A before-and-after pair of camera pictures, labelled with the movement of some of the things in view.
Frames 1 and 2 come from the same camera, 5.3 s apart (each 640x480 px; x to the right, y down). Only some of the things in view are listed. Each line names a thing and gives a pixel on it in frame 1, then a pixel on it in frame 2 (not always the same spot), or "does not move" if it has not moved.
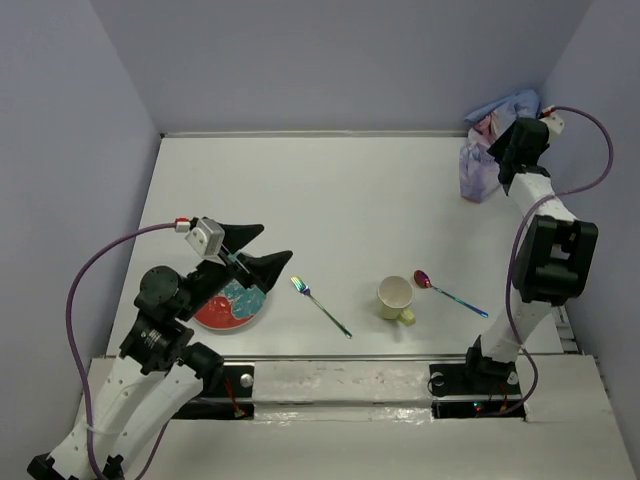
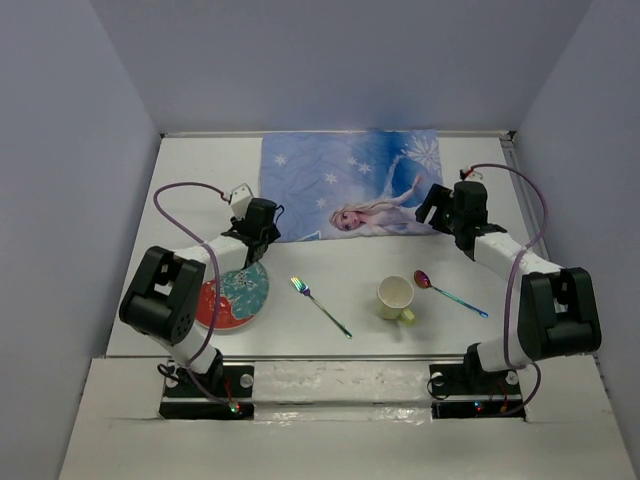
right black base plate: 463,390 does not move
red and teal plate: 233,306 does not move
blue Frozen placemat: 480,169 → 335,185
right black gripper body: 501,149 → 444,218
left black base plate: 231,397 does not move
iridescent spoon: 423,280 does not move
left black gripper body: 210,277 → 271,235
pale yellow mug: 394,295 does not move
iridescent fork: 305,290 does not move
